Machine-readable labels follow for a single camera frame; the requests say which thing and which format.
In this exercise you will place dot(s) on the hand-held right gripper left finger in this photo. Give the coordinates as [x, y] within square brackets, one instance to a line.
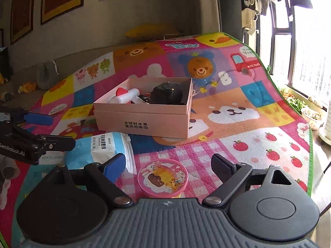
[113, 165]

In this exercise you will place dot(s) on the hanging clothes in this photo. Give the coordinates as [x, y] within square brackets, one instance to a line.
[250, 10]

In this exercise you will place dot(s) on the pink and yellow stamp toy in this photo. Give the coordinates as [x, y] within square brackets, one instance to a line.
[163, 178]

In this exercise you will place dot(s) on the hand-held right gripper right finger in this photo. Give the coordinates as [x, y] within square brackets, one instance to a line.
[219, 165]

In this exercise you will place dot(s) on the white bowl planter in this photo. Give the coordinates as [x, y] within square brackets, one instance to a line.
[311, 118]

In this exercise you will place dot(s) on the colourful printed play mat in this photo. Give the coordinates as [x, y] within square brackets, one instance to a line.
[232, 95]

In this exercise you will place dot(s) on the yellow pillow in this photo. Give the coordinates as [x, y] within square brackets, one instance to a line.
[152, 31]

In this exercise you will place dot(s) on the pink cardboard box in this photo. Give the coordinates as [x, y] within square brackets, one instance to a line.
[142, 124]

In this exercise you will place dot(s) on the white plant pot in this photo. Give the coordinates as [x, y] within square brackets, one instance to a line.
[326, 129]

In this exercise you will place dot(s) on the beige sofa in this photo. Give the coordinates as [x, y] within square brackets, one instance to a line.
[77, 59]

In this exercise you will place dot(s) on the grey curtain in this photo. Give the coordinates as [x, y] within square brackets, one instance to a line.
[227, 10]

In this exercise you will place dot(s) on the dark window frame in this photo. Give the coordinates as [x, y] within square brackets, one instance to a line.
[289, 56]

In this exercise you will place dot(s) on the black plush toy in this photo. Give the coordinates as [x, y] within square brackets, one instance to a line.
[165, 93]

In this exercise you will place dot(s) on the yellow floor toy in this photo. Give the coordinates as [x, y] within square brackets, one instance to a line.
[27, 87]

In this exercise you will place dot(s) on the green windowsill plants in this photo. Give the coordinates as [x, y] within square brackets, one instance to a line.
[294, 100]

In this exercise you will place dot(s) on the grey neck pillow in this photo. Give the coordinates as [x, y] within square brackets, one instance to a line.
[44, 77]

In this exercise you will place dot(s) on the black furniture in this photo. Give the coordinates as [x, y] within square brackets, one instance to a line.
[5, 62]

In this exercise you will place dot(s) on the red gold-framed wall picture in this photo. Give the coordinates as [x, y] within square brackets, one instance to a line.
[14, 31]
[45, 15]

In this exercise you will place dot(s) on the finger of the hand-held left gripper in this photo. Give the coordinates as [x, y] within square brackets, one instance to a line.
[38, 119]
[57, 143]

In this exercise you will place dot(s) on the blue tissue pack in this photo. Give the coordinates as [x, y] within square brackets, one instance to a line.
[103, 147]

